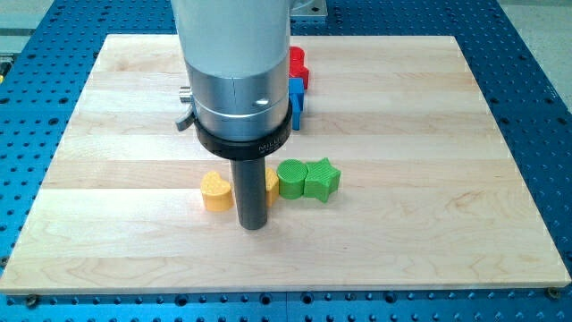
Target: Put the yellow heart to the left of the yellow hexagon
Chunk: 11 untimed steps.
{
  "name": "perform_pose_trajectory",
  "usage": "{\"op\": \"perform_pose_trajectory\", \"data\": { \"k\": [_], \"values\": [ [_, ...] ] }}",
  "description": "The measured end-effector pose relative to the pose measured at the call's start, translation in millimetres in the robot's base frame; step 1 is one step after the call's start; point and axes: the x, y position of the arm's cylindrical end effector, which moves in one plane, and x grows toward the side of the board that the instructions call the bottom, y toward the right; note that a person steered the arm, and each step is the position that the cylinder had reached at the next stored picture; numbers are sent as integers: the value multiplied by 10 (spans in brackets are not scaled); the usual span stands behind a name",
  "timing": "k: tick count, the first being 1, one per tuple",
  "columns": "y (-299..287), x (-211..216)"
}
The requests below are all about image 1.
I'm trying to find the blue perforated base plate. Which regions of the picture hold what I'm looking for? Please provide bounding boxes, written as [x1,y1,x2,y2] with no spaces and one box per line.
[1,1,571,321]

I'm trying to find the green star block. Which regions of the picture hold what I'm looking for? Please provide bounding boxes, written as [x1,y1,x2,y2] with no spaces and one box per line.
[303,157,341,203]

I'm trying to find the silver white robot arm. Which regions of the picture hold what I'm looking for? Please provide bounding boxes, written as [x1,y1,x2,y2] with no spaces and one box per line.
[172,0,293,230]

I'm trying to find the blue block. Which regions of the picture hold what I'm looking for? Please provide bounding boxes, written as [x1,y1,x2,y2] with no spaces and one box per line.
[289,78,305,131]

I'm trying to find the green cylinder block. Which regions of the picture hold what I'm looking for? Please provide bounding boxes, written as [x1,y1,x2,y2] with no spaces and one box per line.
[277,159,307,199]

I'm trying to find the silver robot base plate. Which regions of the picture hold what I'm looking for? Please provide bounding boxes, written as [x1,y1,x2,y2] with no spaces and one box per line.
[290,0,328,19]

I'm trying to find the yellow hexagon block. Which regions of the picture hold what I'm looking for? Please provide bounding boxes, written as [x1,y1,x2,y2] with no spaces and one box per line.
[265,167,280,208]

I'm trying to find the yellow heart block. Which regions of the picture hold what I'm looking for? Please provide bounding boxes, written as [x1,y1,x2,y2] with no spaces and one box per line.
[200,171,233,212]

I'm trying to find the red block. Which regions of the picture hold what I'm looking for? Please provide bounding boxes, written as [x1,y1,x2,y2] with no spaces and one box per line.
[289,46,309,89]

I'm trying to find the light wooden board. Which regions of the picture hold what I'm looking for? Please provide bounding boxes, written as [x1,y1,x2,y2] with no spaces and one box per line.
[1,35,570,295]

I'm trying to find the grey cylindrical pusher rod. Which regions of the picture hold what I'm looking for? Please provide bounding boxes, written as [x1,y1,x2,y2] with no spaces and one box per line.
[231,157,267,230]

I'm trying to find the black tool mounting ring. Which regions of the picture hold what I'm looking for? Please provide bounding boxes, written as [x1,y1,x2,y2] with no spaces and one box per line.
[194,100,293,161]

